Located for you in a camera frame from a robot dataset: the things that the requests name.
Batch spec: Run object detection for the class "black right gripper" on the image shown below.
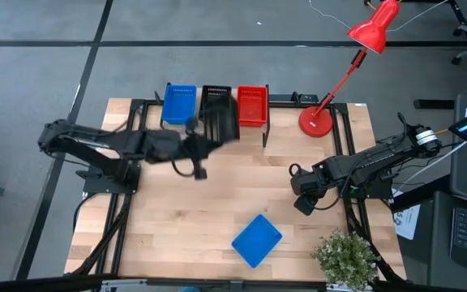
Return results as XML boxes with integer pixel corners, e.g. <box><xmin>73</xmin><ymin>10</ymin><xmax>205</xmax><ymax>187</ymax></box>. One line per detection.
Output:
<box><xmin>290</xmin><ymin>161</ymin><xmax>334</xmax><ymax>216</ymax></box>

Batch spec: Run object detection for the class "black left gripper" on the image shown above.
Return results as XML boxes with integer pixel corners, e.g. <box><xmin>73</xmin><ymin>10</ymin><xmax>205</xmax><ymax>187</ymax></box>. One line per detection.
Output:
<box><xmin>143</xmin><ymin>128</ymin><xmax>222</xmax><ymax>164</ymax></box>

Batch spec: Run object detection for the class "blue plastic slotted basket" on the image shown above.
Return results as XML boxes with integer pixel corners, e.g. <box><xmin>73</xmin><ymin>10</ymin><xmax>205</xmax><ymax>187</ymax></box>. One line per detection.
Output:
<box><xmin>230</xmin><ymin>213</ymin><xmax>284</xmax><ymax>269</ymax></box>
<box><xmin>161</xmin><ymin>83</ymin><xmax>198</xmax><ymax>126</ymax></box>

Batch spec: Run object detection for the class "red plastic slotted basket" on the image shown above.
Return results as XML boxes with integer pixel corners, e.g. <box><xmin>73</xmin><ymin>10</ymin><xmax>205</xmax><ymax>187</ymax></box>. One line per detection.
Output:
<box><xmin>236</xmin><ymin>84</ymin><xmax>268</xmax><ymax>128</ymax></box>

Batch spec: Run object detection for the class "green potted plant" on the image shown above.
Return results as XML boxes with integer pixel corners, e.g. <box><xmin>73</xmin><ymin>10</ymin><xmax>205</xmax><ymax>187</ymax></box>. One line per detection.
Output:
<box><xmin>312</xmin><ymin>228</ymin><xmax>382</xmax><ymax>292</ymax></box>

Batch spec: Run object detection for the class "red desk lamp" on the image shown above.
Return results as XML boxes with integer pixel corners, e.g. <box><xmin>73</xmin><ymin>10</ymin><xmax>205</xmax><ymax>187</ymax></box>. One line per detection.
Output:
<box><xmin>298</xmin><ymin>0</ymin><xmax>401</xmax><ymax>139</ymax></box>

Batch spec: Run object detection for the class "white paper sheet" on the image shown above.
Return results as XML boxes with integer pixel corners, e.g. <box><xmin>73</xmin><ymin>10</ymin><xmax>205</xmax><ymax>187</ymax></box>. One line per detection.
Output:
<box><xmin>393</xmin><ymin>202</ymin><xmax>422</xmax><ymax>241</ymax></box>

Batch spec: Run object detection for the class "black floor bar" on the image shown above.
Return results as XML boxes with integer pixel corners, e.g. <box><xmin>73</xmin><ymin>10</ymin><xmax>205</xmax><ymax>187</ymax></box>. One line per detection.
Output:
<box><xmin>413</xmin><ymin>99</ymin><xmax>456</xmax><ymax>110</ymax></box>

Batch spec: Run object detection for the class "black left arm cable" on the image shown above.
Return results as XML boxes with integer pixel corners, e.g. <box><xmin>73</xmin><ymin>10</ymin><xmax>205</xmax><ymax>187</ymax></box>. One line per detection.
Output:
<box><xmin>170</xmin><ymin>160</ymin><xmax>197</xmax><ymax>179</ymax></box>

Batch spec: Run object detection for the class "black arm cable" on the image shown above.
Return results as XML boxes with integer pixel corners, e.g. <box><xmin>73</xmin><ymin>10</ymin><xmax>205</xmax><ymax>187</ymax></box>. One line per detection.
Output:
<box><xmin>170</xmin><ymin>160</ymin><xmax>197</xmax><ymax>179</ymax></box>
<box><xmin>289</xmin><ymin>161</ymin><xmax>364</xmax><ymax>212</ymax></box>

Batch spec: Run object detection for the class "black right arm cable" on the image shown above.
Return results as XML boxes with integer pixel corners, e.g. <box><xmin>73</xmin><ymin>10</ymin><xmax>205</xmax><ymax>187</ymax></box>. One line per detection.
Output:
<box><xmin>289</xmin><ymin>161</ymin><xmax>364</xmax><ymax>212</ymax></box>

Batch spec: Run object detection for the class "black aluminium rig frame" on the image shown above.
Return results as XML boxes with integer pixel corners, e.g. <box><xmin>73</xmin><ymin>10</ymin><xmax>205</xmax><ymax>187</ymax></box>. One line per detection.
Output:
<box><xmin>0</xmin><ymin>92</ymin><xmax>467</xmax><ymax>292</ymax></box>

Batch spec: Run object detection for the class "black device on frame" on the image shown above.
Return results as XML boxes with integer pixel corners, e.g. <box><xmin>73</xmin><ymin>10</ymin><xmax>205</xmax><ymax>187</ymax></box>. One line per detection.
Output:
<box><xmin>292</xmin><ymin>91</ymin><xmax>320</xmax><ymax>104</ymax></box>

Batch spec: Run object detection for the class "white cable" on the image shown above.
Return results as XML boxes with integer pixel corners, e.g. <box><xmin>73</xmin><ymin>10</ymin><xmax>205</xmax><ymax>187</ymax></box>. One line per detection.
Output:
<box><xmin>391</xmin><ymin>141</ymin><xmax>467</xmax><ymax>195</ymax></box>

